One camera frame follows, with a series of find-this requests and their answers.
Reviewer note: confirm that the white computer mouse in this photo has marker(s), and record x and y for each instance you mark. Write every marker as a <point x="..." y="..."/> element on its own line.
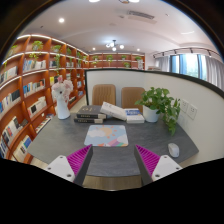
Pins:
<point x="173" y="150"/>

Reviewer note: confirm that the orange wooden bookshelf wall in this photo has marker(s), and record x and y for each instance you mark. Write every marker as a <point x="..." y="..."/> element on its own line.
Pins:
<point x="32" y="65"/>

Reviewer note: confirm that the black book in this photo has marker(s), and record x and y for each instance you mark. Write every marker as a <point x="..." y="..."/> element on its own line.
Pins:
<point x="88" y="120"/>
<point x="90" y="111"/>

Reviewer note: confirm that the green potted plant white pot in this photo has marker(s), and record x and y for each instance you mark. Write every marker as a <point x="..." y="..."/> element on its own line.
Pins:
<point x="160" y="101"/>

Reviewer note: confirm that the white wall socket left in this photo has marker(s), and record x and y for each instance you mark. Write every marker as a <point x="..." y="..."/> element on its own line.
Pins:
<point x="184" y="105"/>

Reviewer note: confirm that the left brown chair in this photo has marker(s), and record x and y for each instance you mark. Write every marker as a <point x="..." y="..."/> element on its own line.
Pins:
<point x="104" y="93"/>

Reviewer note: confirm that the black book top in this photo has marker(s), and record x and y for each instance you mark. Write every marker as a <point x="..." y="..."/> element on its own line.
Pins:
<point x="90" y="111"/>

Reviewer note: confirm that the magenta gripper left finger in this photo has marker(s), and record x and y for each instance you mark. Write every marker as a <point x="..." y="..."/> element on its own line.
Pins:
<point x="73" y="167"/>

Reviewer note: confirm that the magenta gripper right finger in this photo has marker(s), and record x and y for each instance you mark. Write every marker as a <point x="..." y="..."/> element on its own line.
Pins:
<point x="152" y="166"/>

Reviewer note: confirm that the white wall socket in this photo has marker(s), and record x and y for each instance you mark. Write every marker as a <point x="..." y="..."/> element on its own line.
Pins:
<point x="192" y="111"/>
<point x="184" y="105"/>

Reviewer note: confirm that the colourful cartoon mouse pad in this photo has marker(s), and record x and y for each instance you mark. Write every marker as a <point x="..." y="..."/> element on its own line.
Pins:
<point x="107" y="136"/>

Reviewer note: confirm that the white leaning book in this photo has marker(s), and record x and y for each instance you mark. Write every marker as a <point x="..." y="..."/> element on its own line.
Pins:
<point x="112" y="110"/>

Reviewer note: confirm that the brown chair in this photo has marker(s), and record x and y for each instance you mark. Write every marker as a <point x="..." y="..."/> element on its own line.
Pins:
<point x="104" y="93"/>
<point x="129" y="97"/>

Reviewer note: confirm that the ceiling chandelier lamp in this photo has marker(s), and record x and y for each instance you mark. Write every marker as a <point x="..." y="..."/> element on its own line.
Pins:
<point x="114" y="46"/>

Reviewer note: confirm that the right brown chair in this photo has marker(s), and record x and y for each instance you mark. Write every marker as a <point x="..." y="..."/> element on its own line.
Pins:
<point x="129" y="97"/>

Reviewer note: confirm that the white blue book stack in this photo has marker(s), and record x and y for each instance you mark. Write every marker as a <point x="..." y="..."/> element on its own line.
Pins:
<point x="133" y="115"/>

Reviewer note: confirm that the white wall socket right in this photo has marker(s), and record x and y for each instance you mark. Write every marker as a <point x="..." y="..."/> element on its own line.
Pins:
<point x="192" y="111"/>

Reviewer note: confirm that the black book bottom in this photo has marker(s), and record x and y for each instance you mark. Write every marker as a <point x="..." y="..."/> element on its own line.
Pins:
<point x="88" y="120"/>

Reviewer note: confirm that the grey window curtain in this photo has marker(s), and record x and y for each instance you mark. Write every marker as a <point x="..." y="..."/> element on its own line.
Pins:
<point x="215" y="72"/>

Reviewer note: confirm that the white vase with flowers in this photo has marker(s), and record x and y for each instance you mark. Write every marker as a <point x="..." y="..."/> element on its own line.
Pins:
<point x="61" y="92"/>

